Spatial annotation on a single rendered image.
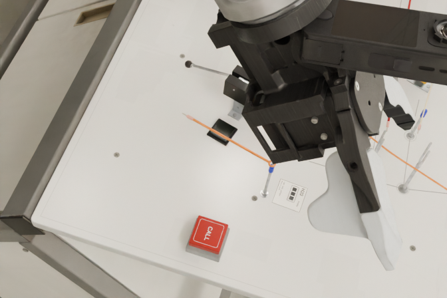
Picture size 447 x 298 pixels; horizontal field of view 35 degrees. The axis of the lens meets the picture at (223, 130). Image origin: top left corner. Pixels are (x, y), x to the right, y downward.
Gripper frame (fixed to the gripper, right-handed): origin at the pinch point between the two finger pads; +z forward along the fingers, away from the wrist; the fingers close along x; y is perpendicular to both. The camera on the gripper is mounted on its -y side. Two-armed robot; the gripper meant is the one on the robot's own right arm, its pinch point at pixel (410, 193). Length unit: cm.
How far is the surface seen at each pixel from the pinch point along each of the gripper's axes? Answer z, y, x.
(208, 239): 28, 44, -24
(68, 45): 11, 84, -69
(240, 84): 18, 39, -49
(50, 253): 26, 75, -24
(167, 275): 54, 73, -39
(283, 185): 34, 37, -40
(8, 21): 19, 143, -117
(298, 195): 36, 35, -39
